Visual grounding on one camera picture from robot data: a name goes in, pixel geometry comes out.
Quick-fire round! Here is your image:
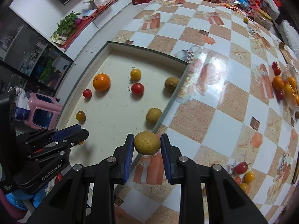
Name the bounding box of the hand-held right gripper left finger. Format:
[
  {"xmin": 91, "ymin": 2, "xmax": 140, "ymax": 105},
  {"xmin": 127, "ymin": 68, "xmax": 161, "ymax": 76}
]
[{"xmin": 27, "ymin": 133, "xmax": 135, "ymax": 224}]

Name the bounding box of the grey covered sofa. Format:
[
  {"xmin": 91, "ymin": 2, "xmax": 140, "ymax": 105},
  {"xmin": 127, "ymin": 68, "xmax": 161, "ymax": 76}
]
[{"xmin": 280, "ymin": 20, "xmax": 299, "ymax": 54}]

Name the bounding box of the black glass cabinet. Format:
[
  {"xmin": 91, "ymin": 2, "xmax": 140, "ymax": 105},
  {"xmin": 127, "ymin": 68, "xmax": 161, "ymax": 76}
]
[{"xmin": 0, "ymin": 7, "xmax": 74, "ymax": 94}]

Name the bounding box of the open cardboard box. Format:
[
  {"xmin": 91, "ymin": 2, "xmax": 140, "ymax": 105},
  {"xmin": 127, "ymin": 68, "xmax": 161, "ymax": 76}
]
[{"xmin": 83, "ymin": 0, "xmax": 105, "ymax": 10}]

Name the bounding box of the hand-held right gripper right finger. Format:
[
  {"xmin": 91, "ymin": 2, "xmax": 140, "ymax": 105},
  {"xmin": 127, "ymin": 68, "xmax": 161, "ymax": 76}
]
[{"xmin": 160, "ymin": 133, "xmax": 268, "ymax": 224}]

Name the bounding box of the shallow white tray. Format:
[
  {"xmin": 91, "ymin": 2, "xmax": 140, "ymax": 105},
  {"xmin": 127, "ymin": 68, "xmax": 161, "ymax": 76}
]
[{"xmin": 56, "ymin": 41, "xmax": 190, "ymax": 171}]

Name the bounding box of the person's left hand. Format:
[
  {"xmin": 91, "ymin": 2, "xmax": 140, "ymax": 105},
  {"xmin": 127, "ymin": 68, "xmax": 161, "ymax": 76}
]
[{"xmin": 6, "ymin": 184, "xmax": 48, "ymax": 210}]

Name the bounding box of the green potted plant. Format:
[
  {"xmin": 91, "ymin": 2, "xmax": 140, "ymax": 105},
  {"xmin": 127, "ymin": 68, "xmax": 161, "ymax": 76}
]
[{"xmin": 51, "ymin": 12, "xmax": 82, "ymax": 45}]

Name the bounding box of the ribbed glass bowl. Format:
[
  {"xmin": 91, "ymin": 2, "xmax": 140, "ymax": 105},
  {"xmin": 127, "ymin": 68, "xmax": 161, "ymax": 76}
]
[{"xmin": 281, "ymin": 63, "xmax": 299, "ymax": 112}]

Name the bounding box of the pink plastic stool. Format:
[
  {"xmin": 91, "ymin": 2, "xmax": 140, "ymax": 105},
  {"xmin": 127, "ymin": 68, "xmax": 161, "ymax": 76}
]
[{"xmin": 15, "ymin": 92, "xmax": 63, "ymax": 130}]

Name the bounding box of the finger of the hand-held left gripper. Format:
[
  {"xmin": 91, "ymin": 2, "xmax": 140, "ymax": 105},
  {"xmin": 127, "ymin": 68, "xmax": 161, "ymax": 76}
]
[
  {"xmin": 27, "ymin": 129, "xmax": 90, "ymax": 161},
  {"xmin": 17, "ymin": 124, "xmax": 82, "ymax": 145}
]

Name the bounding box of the yellow lid jar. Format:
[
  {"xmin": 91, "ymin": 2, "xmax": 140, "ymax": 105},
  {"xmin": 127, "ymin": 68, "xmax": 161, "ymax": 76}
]
[{"xmin": 255, "ymin": 10, "xmax": 272, "ymax": 29}]

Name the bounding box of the brown round fruit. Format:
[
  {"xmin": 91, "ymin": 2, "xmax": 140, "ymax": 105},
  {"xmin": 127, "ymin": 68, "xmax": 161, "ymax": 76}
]
[
  {"xmin": 134, "ymin": 131, "xmax": 161, "ymax": 156},
  {"xmin": 146, "ymin": 108, "xmax": 163, "ymax": 124},
  {"xmin": 164, "ymin": 77, "xmax": 180, "ymax": 92}
]

